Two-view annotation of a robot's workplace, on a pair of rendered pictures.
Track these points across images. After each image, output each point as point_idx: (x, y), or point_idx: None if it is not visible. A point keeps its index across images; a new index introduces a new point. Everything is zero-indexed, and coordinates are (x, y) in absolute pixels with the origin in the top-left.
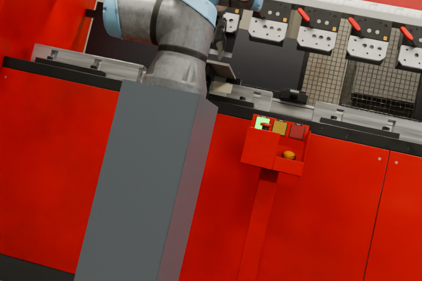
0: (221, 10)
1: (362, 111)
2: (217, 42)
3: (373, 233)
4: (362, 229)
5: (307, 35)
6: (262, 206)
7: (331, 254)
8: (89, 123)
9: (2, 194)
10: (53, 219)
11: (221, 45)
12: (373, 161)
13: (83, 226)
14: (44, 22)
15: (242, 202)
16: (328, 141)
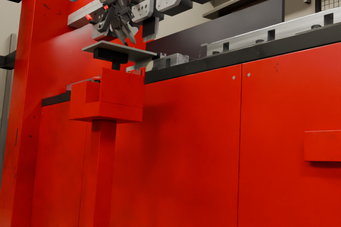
0: None
1: (243, 34)
2: (122, 28)
3: (239, 169)
4: (229, 168)
5: None
6: (93, 157)
7: (206, 205)
8: (70, 129)
9: (41, 198)
10: (58, 213)
11: (125, 29)
12: (229, 83)
13: (69, 214)
14: (84, 70)
15: (142, 166)
16: (192, 78)
